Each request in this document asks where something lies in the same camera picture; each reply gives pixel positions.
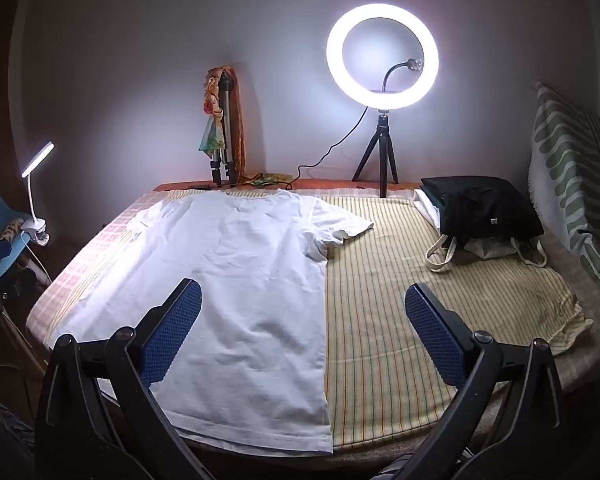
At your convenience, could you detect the black mini tripod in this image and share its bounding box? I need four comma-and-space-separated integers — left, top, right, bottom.
351, 109, 400, 199

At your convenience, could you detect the black power cable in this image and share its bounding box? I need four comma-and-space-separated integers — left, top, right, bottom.
260, 105, 371, 193

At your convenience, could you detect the white t-shirt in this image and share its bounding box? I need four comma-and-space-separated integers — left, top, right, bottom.
55, 190, 375, 456

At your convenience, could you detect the silver folded tripod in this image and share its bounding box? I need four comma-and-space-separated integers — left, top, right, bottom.
209, 71, 241, 188

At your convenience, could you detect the yellow striped bed sheet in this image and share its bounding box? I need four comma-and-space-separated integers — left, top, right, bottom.
165, 187, 595, 448

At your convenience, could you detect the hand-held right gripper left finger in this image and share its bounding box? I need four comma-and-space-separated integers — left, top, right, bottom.
34, 278, 216, 480

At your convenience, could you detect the green patterned cushion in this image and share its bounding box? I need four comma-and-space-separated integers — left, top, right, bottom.
526, 81, 600, 313

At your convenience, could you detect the black cloth bag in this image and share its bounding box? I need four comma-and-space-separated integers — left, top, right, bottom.
420, 176, 545, 251

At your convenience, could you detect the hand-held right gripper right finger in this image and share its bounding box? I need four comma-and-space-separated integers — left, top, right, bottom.
380, 282, 568, 480

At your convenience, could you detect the white clip desk lamp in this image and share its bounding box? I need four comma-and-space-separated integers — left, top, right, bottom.
20, 142, 56, 247

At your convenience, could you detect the white ring light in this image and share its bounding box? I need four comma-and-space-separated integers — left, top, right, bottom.
326, 3, 440, 111

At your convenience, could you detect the pink checked bed sheet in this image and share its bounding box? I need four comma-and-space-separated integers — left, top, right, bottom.
27, 189, 181, 348

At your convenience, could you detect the white tote bag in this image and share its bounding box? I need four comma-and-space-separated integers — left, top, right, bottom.
413, 187, 549, 274

